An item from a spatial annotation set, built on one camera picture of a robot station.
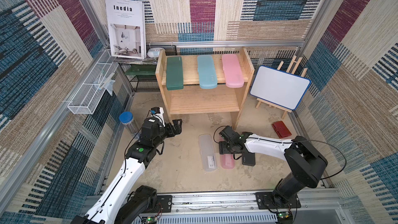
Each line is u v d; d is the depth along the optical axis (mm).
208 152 897
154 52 867
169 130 673
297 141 496
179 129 690
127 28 777
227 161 851
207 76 652
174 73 685
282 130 965
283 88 900
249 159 851
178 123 700
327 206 734
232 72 676
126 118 823
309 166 448
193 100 878
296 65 878
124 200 455
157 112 669
